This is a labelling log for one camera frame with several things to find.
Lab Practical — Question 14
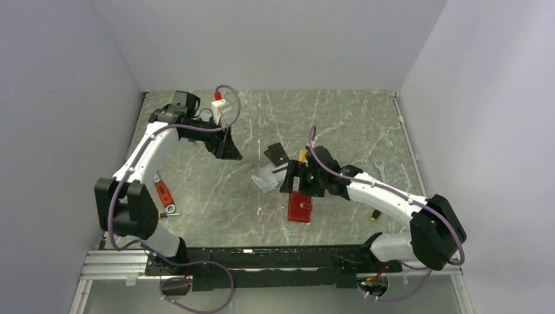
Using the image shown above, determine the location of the red utility knife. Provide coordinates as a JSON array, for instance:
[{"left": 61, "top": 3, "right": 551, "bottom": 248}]
[{"left": 154, "top": 173, "right": 176, "bottom": 214}]

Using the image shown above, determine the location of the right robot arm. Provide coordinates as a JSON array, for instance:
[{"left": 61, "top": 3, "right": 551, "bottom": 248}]
[{"left": 279, "top": 146, "right": 467, "bottom": 271}]

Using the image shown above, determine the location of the orange card stack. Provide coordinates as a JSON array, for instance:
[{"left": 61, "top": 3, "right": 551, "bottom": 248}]
[{"left": 298, "top": 148, "right": 308, "bottom": 164}]

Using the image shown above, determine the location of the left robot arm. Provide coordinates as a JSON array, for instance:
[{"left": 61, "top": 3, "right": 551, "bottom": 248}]
[{"left": 94, "top": 85, "right": 243, "bottom": 275}]

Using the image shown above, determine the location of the red leather wallet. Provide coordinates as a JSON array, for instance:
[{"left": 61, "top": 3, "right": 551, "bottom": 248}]
[{"left": 287, "top": 191, "right": 312, "bottom": 223}]

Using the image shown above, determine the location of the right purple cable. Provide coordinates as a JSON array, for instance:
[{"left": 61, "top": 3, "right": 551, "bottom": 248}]
[{"left": 308, "top": 126, "right": 466, "bottom": 303}]

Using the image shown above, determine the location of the white magnetic stripe card stack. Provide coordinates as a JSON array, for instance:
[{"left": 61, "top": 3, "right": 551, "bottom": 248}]
[{"left": 251, "top": 166, "right": 287, "bottom": 194}]

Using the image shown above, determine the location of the purple cable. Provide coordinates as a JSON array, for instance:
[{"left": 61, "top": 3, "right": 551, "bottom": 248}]
[
  {"left": 107, "top": 84, "right": 242, "bottom": 314},
  {"left": 308, "top": 126, "right": 466, "bottom": 303}
]

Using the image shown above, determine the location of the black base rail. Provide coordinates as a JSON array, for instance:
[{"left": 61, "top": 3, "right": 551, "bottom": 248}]
[{"left": 145, "top": 245, "right": 402, "bottom": 292}]

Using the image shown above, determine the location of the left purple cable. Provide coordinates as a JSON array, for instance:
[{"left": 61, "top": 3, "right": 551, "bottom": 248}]
[{"left": 107, "top": 84, "right": 242, "bottom": 314}]

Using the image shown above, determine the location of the silver wrench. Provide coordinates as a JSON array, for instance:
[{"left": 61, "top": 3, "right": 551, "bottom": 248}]
[{"left": 374, "top": 160, "right": 389, "bottom": 184}]

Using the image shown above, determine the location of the aluminium frame rail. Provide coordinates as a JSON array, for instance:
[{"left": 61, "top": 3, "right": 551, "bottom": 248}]
[{"left": 71, "top": 249, "right": 474, "bottom": 313}]

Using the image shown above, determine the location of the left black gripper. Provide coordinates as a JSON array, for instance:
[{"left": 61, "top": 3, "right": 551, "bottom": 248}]
[{"left": 183, "top": 114, "right": 242, "bottom": 160}]

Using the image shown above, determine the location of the black card holder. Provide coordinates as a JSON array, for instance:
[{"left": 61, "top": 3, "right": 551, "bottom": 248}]
[{"left": 264, "top": 143, "right": 289, "bottom": 167}]

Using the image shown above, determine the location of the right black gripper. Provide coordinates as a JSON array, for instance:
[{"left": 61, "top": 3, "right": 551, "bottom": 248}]
[{"left": 280, "top": 159, "right": 327, "bottom": 197}]

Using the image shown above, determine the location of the yellow black screwdriver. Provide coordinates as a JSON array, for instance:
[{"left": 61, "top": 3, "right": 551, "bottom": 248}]
[{"left": 370, "top": 209, "right": 382, "bottom": 222}]

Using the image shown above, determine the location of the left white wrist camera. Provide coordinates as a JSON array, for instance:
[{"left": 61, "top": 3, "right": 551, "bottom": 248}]
[{"left": 211, "top": 91, "right": 232, "bottom": 126}]

